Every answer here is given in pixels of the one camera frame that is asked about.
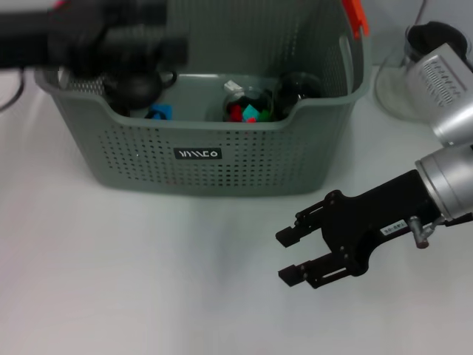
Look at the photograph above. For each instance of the grey perforated storage basket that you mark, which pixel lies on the grey perforated storage basket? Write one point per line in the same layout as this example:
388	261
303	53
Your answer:
258	162

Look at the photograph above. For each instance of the blue toy brick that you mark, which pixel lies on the blue toy brick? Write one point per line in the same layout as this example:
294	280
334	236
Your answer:
162	111

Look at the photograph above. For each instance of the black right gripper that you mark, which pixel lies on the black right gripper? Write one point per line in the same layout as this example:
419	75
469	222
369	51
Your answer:
369	218

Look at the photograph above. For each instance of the small black clay teacup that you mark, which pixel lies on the small black clay teacup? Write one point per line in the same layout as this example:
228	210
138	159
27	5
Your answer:
119	110

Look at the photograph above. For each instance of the black clay teapot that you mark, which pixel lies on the black clay teapot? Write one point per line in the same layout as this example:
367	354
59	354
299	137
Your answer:
140	88

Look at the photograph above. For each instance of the white toy brick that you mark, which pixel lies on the white toy brick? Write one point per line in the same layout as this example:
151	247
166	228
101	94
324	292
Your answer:
231	86

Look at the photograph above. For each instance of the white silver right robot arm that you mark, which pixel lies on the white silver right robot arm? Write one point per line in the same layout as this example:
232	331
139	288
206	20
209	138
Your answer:
451	181

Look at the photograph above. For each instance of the green toy brick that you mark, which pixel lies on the green toy brick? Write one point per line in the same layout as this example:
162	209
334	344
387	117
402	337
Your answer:
264	116

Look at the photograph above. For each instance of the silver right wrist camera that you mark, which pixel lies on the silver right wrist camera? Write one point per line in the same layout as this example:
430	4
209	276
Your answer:
443	96

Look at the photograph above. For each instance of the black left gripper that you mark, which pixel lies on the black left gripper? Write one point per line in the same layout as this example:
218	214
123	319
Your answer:
55	37

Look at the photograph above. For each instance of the glass teapot with black lid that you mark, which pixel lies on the glass teapot with black lid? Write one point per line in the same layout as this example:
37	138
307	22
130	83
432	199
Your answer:
391	92

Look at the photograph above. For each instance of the teal toy brick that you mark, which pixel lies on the teal toy brick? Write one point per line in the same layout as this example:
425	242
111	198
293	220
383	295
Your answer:
250	111

